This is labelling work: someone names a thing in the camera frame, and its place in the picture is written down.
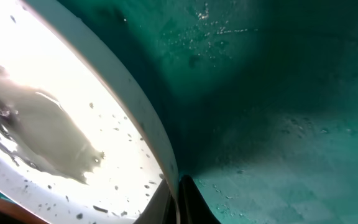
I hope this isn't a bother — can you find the light blue round plate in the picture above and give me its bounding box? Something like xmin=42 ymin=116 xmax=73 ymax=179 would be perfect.
xmin=0 ymin=1 xmax=180 ymax=223

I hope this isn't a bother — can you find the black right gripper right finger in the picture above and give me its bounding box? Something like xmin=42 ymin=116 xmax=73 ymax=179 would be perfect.
xmin=179 ymin=175 xmax=221 ymax=224

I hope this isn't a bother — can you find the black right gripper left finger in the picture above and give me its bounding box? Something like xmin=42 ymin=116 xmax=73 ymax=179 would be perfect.
xmin=134 ymin=180 xmax=171 ymax=224

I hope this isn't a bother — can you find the teal plastic serving tray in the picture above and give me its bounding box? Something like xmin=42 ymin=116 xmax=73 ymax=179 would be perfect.
xmin=0 ymin=0 xmax=358 ymax=224

